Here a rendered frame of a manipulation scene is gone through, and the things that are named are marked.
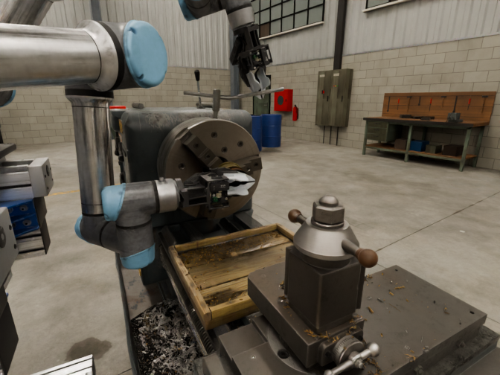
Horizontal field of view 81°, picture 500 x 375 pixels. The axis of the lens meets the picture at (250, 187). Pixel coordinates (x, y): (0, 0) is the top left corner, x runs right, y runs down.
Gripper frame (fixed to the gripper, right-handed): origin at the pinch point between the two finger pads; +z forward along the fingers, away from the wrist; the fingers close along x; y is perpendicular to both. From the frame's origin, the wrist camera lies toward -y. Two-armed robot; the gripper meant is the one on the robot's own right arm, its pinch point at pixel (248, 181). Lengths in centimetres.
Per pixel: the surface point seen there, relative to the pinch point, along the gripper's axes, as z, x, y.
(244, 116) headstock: 14.1, 14.6, -32.3
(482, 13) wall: 623, 166, -288
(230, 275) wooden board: -10.4, -19.8, 10.6
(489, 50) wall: 623, 101, -264
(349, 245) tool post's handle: -10.7, 5.8, 46.8
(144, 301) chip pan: -28, -54, -36
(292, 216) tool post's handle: -11.2, 5.5, 36.7
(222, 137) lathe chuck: -1.5, 9.9, -15.0
